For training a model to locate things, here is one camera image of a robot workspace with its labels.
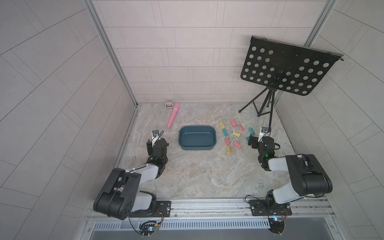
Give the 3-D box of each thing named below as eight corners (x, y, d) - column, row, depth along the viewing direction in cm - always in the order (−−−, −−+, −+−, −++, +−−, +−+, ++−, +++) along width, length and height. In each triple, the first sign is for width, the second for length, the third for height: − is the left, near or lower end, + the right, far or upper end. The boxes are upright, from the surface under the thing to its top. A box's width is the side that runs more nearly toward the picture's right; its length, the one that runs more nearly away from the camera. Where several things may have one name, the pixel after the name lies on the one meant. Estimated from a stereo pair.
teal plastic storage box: (178, 150, 94) (177, 146, 90) (180, 129, 103) (179, 125, 100) (216, 150, 94) (217, 146, 90) (214, 129, 104) (215, 125, 100)
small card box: (164, 109, 115) (163, 106, 113) (165, 102, 120) (165, 100, 118) (172, 109, 115) (172, 107, 113) (173, 102, 120) (173, 100, 118)
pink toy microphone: (167, 128, 104) (166, 126, 102) (175, 105, 118) (175, 102, 116) (172, 129, 103) (171, 127, 101) (180, 105, 118) (179, 103, 116)
